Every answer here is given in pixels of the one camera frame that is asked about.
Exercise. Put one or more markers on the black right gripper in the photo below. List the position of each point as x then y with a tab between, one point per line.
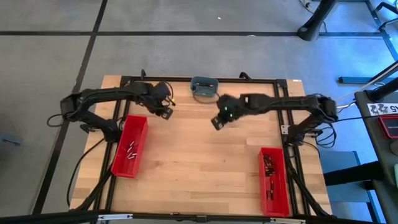
230	107

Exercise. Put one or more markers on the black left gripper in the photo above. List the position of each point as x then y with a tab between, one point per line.
161	93

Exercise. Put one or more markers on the red plastic bin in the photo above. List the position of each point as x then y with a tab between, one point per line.
124	168
280	205

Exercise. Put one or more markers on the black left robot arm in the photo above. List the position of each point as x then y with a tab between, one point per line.
102	93

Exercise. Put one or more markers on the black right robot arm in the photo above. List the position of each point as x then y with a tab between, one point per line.
289	102

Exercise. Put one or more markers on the silver mounting plate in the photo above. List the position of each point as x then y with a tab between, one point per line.
285	129

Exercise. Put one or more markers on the silver aluminium bar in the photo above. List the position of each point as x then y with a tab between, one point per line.
115	216
287	221

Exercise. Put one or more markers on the black desk foot bar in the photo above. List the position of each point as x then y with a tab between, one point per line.
354	80

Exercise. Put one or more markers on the black rig crossbar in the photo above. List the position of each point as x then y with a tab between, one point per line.
46	217

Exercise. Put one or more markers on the white printed label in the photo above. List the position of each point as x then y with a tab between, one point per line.
382	109

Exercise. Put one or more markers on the thick black pole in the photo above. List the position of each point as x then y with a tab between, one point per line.
384	90

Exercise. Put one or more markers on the red framed black device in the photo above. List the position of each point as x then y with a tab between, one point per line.
390	126

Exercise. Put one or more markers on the black aluminium table frame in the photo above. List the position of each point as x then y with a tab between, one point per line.
182	79

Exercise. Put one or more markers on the black diagonal frame brace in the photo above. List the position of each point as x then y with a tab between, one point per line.
95	190
308	190

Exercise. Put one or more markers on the black pedestal leg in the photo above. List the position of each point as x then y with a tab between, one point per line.
314	28

